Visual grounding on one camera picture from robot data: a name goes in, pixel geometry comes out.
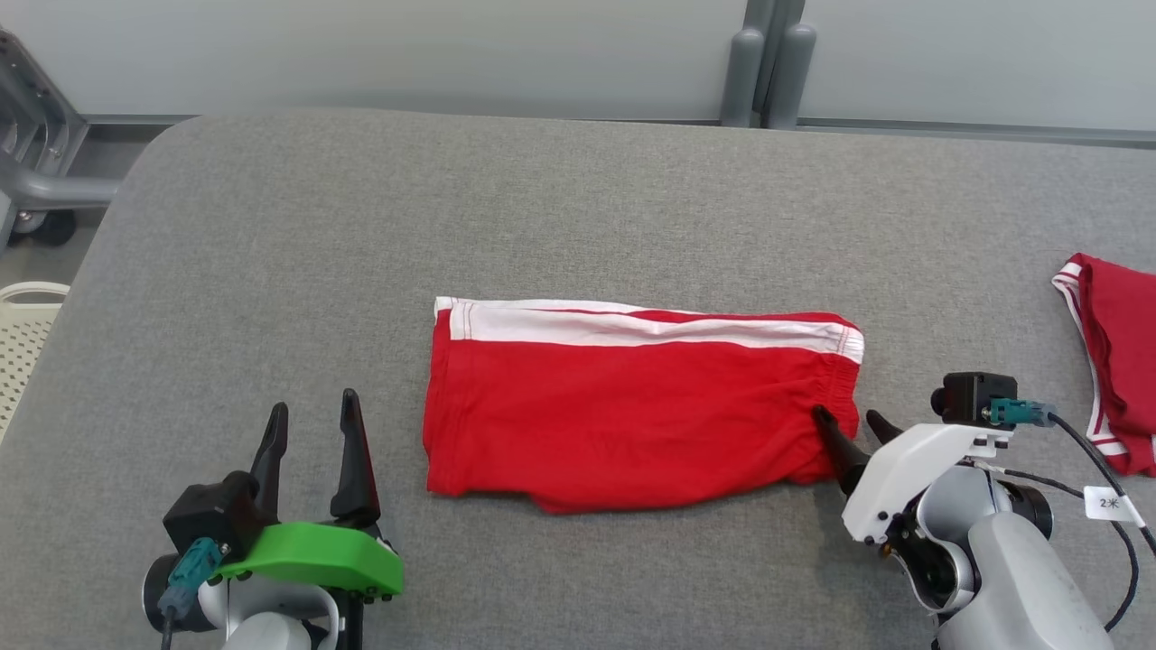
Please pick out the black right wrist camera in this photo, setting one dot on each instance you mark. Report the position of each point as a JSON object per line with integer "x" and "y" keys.
{"x": 971, "y": 397}

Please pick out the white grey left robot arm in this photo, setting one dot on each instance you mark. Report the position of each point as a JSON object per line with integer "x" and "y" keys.
{"x": 271, "y": 625}

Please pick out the red basketball jersey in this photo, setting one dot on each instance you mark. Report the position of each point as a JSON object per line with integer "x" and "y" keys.
{"x": 1129, "y": 343}

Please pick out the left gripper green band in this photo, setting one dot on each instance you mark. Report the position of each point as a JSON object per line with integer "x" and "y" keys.
{"x": 325, "y": 560}

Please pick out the black caster wheel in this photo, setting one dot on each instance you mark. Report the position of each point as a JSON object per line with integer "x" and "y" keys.
{"x": 50, "y": 227}

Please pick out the cream perforated laundry basket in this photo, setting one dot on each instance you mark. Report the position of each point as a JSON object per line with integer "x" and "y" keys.
{"x": 23, "y": 352}

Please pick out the red and white shorts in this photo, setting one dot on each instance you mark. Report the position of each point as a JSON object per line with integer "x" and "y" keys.
{"x": 614, "y": 424}

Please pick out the grey metal bracket frame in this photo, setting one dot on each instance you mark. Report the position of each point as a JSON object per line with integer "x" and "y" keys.
{"x": 54, "y": 191}

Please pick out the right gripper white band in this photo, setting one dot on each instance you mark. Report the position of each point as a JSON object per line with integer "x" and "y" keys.
{"x": 912, "y": 469}

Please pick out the grey double metal post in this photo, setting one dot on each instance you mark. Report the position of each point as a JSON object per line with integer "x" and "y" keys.
{"x": 742, "y": 81}

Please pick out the grey wall base rail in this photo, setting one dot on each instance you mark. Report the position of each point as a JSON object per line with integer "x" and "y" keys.
{"x": 903, "y": 128}

